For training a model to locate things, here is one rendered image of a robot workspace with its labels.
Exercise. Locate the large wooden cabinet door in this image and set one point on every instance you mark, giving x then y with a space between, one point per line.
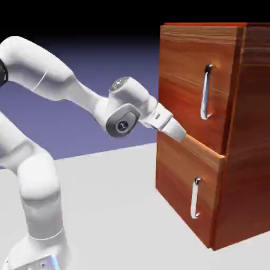
185 84

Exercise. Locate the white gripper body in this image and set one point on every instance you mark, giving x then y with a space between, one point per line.
175 128

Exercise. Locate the reddish wooden cabinet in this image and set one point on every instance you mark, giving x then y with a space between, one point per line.
246 137

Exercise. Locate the small wooden cabinet door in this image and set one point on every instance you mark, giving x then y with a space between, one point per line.
181 181

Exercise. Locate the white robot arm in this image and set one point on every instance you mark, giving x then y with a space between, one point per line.
52 78

